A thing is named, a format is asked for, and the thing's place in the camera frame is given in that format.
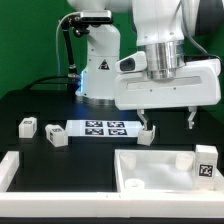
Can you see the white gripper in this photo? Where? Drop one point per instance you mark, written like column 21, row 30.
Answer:
column 195, row 84

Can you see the white square tabletop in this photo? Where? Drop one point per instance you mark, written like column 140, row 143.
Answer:
column 158, row 171

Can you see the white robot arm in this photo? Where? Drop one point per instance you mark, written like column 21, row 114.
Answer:
column 156, row 76

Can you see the white sheet with tags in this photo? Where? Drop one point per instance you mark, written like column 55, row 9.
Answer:
column 100, row 128

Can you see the white U-shaped fence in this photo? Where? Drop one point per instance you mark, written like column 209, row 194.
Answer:
column 199, row 204

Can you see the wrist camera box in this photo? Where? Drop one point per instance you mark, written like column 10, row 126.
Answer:
column 133, row 63

